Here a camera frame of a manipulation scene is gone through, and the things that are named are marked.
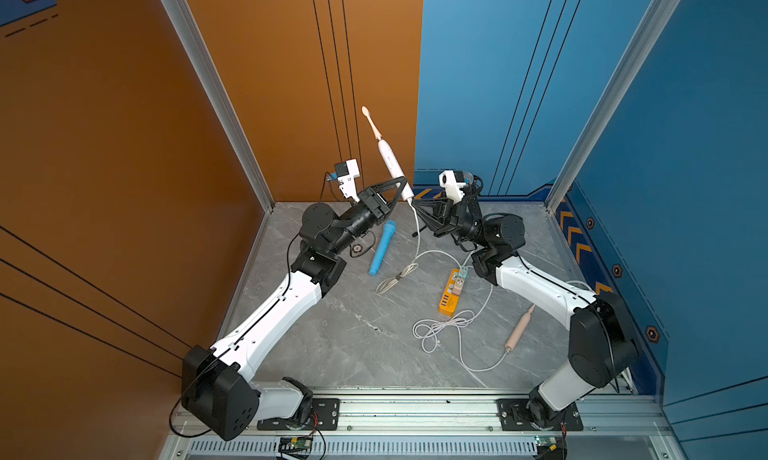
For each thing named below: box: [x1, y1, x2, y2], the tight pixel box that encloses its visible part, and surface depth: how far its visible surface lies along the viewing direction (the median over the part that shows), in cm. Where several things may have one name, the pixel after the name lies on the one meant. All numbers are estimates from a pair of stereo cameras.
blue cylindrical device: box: [369, 220, 397, 276], surface depth 105 cm
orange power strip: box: [438, 268, 460, 317], surface depth 92 cm
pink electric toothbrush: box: [505, 304, 536, 351], surface depth 87 cm
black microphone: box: [465, 175, 484, 219], surface depth 97 cm
